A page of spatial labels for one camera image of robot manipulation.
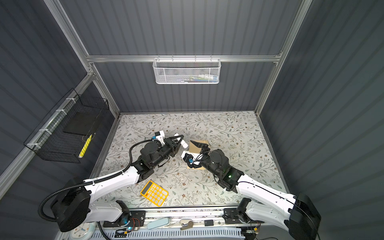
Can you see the light blue eraser case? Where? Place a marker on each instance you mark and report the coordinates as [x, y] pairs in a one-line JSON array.
[[159, 223]]

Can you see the small metal latch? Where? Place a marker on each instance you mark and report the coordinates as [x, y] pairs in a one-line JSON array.
[[186, 224]]

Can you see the white analog clock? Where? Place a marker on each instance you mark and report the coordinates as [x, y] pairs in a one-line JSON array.
[[83, 231]]

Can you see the pens in white basket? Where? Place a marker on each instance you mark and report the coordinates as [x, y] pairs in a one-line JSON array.
[[200, 79]]

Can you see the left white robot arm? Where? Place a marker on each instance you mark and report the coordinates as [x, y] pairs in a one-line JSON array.
[[74, 204]]

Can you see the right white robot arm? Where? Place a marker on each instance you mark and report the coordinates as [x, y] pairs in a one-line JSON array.
[[295, 214]]

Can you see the black wire basket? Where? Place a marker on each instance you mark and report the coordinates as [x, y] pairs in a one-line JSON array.
[[63, 135]]

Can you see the yellow highlighter pen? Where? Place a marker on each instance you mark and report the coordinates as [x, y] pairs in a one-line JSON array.
[[85, 146]]

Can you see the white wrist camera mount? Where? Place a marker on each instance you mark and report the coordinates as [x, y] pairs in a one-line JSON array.
[[192, 157], [159, 136]]

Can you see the white glue stick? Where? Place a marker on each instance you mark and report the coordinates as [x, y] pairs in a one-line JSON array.
[[180, 139]]

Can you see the small black square block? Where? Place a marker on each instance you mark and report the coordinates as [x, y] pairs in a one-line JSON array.
[[208, 223]]

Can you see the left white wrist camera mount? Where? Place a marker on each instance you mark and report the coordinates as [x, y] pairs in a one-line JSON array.
[[159, 136]]

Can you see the white wire mesh basket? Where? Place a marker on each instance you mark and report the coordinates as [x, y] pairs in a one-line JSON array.
[[168, 73]]

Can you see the white slotted cable duct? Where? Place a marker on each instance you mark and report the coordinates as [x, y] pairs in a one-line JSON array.
[[215, 233]]

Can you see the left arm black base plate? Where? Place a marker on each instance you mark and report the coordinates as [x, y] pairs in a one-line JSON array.
[[133, 219]]

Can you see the manila paper envelope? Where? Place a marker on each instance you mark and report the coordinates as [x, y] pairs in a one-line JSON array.
[[193, 159]]

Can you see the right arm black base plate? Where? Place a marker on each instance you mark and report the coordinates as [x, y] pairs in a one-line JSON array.
[[232, 216]]

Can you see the yellow calculator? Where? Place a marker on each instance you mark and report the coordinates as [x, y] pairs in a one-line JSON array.
[[154, 193]]

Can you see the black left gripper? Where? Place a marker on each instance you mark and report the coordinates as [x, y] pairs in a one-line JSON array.
[[172, 146]]

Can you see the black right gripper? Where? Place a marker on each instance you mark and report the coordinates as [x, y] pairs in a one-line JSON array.
[[205, 147]]

